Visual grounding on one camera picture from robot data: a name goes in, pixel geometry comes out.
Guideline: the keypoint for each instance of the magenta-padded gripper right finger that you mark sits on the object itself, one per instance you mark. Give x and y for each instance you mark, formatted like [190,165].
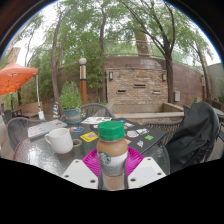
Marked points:
[146,171]

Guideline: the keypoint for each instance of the yellow square card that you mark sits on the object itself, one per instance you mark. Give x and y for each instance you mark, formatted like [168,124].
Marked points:
[89,136]

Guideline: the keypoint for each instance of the coffee drink bottle green cap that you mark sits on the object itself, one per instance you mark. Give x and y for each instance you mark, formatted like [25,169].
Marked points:
[112,150]

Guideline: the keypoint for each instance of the orange patio umbrella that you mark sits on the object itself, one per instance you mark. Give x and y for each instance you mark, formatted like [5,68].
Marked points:
[15,76]

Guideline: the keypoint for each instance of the grey metal mesh chair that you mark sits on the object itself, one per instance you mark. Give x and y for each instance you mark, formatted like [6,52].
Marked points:
[18,130]
[96,109]
[160,128]

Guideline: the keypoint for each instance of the white ceramic mug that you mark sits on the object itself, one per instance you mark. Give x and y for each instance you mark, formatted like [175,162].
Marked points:
[61,141]

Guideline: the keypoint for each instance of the wall lantern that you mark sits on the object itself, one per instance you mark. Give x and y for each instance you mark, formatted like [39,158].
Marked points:
[111,76]
[164,77]

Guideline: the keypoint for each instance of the blue yellow striped cone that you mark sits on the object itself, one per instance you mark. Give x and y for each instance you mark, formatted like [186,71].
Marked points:
[56,111]

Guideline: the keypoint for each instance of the thin-trunk tall tree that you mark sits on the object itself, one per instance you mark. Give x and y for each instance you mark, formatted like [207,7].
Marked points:
[55,66]

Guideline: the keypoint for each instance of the stone brick fountain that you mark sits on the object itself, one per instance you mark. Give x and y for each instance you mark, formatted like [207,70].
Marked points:
[136,86]

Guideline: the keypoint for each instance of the potted green plant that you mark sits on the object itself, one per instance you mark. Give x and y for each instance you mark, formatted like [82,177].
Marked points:
[70,100]

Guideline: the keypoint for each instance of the silver laptop with stickers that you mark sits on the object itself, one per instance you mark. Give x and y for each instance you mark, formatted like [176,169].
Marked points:
[43,128]

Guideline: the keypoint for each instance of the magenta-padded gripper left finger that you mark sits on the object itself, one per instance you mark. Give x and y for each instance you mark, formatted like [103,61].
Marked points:
[78,171]

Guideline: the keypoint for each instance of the globe lamp post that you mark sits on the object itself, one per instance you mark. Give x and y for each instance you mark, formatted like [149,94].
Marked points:
[83,83]

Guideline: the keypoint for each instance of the dark-trunk branching tree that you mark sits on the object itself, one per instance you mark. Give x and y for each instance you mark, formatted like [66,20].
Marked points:
[169,73]

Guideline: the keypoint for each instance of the grey utility box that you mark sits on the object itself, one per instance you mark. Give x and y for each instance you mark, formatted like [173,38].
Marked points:
[177,96]

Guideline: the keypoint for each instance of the wooden bench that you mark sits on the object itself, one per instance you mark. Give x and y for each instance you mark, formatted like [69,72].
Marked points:
[29,109]

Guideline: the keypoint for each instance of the colourful printed card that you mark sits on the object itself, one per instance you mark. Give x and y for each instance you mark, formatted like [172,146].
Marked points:
[76,129]

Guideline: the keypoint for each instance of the black jacket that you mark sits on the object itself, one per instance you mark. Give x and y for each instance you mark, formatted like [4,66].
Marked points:
[193,133]

